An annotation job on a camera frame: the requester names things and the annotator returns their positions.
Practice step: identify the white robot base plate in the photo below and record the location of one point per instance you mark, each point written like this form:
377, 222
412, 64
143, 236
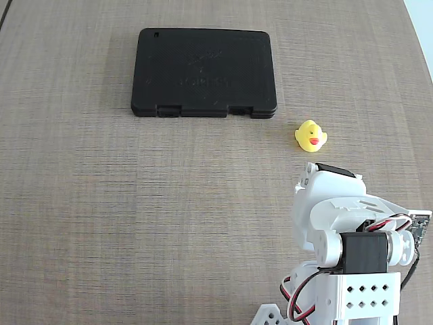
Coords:
270, 315

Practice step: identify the black plastic case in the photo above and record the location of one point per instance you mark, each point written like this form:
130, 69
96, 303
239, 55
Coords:
203, 67

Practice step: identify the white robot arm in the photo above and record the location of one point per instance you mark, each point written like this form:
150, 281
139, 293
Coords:
324, 220

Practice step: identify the green circuit board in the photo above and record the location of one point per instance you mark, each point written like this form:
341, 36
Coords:
421, 227

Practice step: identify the yellow rubber duck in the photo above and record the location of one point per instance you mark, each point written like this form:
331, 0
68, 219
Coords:
309, 135

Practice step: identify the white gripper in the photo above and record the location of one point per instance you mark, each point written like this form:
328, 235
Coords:
333, 170

